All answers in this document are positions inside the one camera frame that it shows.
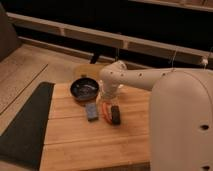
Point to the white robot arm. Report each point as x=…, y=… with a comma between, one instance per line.
x=180, y=113

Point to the black frying pan blue handle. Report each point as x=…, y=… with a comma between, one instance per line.
x=85, y=91

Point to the white power plug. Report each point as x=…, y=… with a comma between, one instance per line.
x=204, y=61

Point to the dark green floor mat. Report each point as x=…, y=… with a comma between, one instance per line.
x=22, y=141

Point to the black rectangular block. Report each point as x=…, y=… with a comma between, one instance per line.
x=115, y=112

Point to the wooden shelf rail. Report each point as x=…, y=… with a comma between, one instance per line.
x=148, y=47

